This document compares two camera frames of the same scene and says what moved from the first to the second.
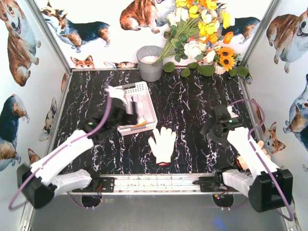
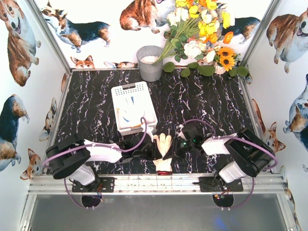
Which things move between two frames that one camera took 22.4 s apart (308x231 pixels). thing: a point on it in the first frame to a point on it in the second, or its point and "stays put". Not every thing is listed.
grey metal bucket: (149, 70) stays put
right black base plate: (208, 184) stays put
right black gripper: (210, 131) to (175, 146)
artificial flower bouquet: (198, 27) stays put
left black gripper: (127, 114) to (149, 149)
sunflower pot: (225, 60) stays put
